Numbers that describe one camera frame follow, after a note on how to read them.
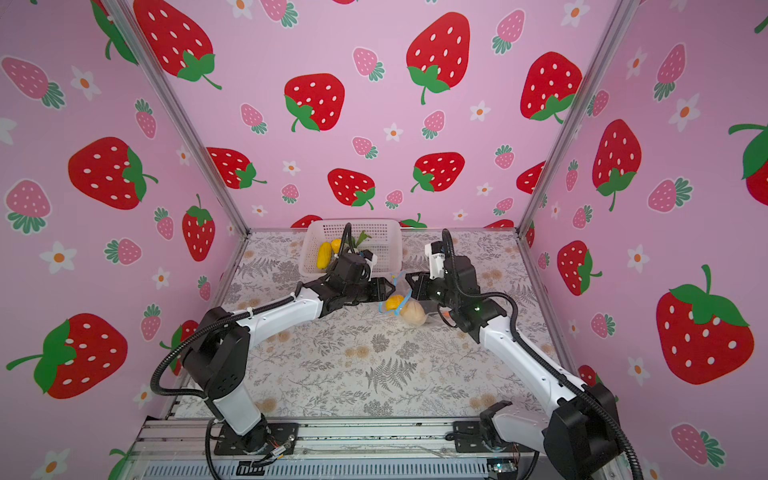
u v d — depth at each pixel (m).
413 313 0.86
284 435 0.74
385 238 1.15
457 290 0.58
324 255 1.08
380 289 0.78
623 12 0.69
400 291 0.90
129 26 0.69
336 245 1.10
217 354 0.46
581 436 0.39
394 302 0.85
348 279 0.69
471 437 0.73
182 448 0.74
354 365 0.86
